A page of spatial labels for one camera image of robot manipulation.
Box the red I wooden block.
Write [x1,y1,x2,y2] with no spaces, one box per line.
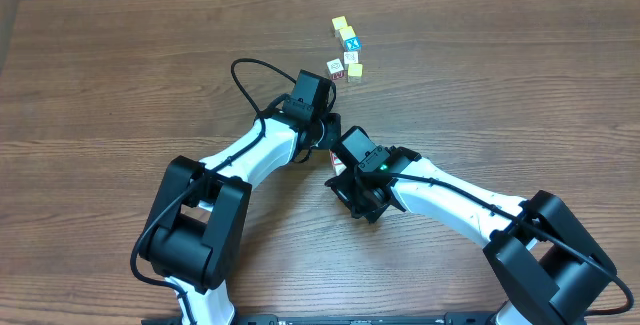
[329,151,346,176]

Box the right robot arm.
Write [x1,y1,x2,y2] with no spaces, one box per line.
[326,126,617,324]

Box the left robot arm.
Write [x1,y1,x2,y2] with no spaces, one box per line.
[130,71,340,324]

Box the white block red side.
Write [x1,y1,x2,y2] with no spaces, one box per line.
[326,58,345,81]

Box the yellow block middle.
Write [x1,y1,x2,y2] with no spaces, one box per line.
[347,63,363,83]

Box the white picture block upper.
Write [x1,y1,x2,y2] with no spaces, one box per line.
[343,51,359,69]

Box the blue X wooden block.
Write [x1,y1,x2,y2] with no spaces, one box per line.
[343,37,362,52]

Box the yellow wooden block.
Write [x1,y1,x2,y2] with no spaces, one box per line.
[331,16,348,37]
[338,26,356,44]

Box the yellow top wooden block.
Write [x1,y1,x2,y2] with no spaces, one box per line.
[331,16,348,37]

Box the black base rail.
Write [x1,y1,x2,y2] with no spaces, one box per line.
[141,312,501,325]

